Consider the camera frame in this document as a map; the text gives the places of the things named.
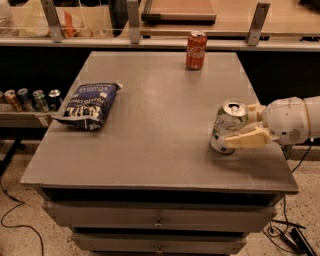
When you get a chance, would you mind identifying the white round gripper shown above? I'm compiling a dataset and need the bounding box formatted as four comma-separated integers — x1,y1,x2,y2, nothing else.
224,97,309,149

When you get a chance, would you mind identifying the white green 7up can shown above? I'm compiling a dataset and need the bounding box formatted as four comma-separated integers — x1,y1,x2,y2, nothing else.
210,99,249,154

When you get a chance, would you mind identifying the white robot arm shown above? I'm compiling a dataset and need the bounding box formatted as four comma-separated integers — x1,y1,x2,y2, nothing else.
224,96,320,149

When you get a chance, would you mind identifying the red coke can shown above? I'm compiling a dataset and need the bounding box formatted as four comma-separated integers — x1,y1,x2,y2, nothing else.
185,31,207,70

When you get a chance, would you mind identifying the dark blue can on shelf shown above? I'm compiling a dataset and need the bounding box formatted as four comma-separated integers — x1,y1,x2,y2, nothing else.
48,89,62,110

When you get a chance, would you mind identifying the silver green can on shelf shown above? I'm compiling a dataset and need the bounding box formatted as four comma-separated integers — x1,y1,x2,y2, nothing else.
33,90,49,112

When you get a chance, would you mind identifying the blue grey can on shelf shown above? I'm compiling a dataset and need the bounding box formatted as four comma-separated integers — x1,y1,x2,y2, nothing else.
18,88,34,112

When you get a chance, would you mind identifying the orange can on shelf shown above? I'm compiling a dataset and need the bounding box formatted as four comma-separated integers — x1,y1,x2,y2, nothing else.
4,90,23,111

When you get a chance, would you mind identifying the upper drawer with knob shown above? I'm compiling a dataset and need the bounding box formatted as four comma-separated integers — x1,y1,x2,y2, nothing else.
43,201,276,233

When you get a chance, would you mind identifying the drawer with knob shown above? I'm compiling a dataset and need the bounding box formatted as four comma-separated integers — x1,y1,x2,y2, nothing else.
72,233,246,255
43,201,276,233

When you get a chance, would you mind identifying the black power strip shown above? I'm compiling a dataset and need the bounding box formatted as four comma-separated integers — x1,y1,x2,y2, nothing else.
280,228,317,256

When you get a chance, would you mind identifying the grey drawer cabinet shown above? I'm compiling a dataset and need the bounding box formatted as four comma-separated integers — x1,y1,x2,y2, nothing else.
22,52,298,256

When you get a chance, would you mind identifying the wooden board on counter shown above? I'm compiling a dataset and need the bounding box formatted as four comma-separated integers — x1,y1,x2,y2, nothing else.
141,0,217,23

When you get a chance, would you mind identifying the blue potato chip bag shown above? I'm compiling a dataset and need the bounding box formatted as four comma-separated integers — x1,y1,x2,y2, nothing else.
54,83,122,131

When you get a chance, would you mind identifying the lower drawer with knob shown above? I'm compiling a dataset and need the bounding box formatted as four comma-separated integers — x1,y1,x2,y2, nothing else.
72,233,246,255

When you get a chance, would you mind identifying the orange white bag behind glass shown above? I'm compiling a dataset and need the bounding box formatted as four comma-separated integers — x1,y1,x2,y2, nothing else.
57,9,93,38

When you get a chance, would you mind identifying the low grey shelf left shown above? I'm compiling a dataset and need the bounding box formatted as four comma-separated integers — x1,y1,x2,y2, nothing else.
0,104,54,128

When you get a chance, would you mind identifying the black cable right floor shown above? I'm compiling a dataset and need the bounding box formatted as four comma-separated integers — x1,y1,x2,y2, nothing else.
263,138,315,254

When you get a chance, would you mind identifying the black cable floor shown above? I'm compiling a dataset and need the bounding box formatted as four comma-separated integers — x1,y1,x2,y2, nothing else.
263,138,315,254
0,173,45,256

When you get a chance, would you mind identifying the grey metal bracket right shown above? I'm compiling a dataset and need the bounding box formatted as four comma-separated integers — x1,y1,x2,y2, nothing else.
246,2,270,46

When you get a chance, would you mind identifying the grey metal bracket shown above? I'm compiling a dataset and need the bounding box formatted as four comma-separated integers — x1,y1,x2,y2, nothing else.
127,0,141,44
246,2,270,46
40,0,64,43

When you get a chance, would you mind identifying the grey metal bracket middle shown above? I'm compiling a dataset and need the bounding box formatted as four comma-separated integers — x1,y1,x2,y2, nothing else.
127,0,141,44

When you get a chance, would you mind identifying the grey metal bracket left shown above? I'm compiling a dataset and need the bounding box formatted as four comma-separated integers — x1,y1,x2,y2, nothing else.
40,0,64,43

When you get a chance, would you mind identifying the black cable left floor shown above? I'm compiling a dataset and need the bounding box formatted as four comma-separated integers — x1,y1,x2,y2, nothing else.
0,173,45,256

